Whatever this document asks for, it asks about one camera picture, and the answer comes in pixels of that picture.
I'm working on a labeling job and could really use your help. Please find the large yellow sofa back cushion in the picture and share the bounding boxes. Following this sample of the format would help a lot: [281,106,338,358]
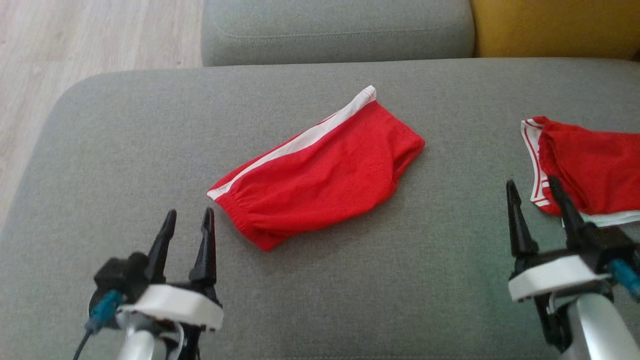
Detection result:
[469,0,640,61]

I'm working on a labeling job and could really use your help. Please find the blue-plug camera cable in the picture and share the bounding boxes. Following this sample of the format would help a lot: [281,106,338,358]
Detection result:
[608,258,640,302]
[72,290,124,360]

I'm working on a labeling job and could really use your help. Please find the grey sofa seat cushion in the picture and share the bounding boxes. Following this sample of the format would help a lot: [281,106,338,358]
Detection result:
[200,0,476,68]

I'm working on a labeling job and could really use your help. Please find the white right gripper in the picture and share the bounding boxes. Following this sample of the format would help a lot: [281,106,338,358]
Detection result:
[505,174,615,304]

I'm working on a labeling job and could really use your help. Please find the red and white jersey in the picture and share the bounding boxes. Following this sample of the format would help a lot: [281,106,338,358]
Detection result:
[520,115,640,229]

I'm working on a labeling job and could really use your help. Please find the blue-plug right camera cable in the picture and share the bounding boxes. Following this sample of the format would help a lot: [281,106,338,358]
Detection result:
[608,258,640,302]

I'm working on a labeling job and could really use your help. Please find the red shorts with white stripe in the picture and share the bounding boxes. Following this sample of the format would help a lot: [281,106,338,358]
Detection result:
[206,84,426,252]

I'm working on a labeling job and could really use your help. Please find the blue-plug left camera cable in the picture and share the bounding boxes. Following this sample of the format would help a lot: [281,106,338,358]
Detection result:
[72,290,124,360]

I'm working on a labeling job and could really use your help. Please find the wide grey sofa ottoman cushion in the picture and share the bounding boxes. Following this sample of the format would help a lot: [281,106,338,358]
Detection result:
[0,57,640,360]

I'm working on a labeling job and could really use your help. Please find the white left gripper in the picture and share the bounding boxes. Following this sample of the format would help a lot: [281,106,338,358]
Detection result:
[116,207,225,332]

